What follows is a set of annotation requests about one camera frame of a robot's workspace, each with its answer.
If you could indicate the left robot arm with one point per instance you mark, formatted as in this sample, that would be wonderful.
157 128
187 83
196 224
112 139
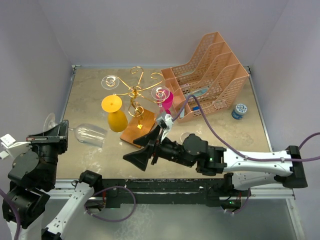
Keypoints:
33 175

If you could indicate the gold wire wine glass rack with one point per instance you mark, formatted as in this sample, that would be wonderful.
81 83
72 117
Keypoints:
140 120

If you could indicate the orange plastic file organizer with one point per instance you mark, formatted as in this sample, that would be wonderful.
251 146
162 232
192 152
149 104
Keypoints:
208 83

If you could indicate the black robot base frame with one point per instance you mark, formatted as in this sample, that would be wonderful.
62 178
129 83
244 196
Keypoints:
211 192

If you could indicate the clear wine glass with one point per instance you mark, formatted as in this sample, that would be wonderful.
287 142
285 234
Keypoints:
184 135
110 82
84 133

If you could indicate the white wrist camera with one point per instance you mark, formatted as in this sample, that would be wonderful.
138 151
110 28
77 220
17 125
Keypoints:
165 121
13 148

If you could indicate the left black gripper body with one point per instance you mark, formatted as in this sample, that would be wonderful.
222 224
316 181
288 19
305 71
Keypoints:
49 147

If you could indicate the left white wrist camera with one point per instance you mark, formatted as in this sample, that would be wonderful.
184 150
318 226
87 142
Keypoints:
13 148

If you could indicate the yellow plastic wine glass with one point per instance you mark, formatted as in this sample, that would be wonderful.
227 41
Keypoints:
116 118

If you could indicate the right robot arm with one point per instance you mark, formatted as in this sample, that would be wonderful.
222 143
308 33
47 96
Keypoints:
242 170

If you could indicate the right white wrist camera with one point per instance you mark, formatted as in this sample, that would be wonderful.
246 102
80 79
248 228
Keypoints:
165 121

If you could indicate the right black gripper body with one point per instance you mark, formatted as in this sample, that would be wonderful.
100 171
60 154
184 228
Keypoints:
170 150

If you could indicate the blue white round tin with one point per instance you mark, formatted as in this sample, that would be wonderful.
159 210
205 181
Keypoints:
239 111

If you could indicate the pink plastic wine glass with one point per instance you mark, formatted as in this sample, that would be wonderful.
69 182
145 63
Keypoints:
167 104

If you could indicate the clear champagne flute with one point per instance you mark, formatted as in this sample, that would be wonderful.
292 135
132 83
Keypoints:
160 94

